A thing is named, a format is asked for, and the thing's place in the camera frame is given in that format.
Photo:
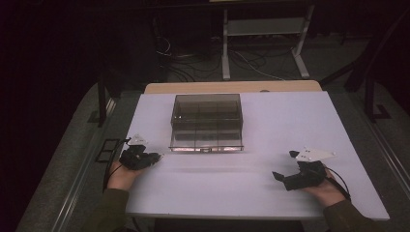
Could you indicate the smoky acrylic drawer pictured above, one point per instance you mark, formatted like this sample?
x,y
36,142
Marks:
x,y
206,140

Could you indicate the dark metal stand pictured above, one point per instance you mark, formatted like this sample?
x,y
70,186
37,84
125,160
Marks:
x,y
102,100
370,83

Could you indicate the wooden table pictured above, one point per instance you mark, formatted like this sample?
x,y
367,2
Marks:
x,y
225,87

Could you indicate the white metal stand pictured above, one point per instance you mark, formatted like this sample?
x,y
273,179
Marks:
x,y
264,27

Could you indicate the black rectangular frame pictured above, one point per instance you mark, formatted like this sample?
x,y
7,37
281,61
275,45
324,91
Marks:
x,y
108,150

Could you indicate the person's left hand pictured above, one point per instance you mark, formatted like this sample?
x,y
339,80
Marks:
x,y
119,179

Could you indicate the person's right hand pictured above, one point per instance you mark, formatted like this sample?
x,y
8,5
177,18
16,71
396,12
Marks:
x,y
327,193

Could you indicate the smoky acrylic drawer box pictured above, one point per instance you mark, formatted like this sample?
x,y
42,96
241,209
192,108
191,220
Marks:
x,y
206,109

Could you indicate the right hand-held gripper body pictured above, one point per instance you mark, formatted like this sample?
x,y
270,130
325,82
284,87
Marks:
x,y
309,175

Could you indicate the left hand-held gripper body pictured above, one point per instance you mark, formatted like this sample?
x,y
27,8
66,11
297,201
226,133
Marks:
x,y
135,158

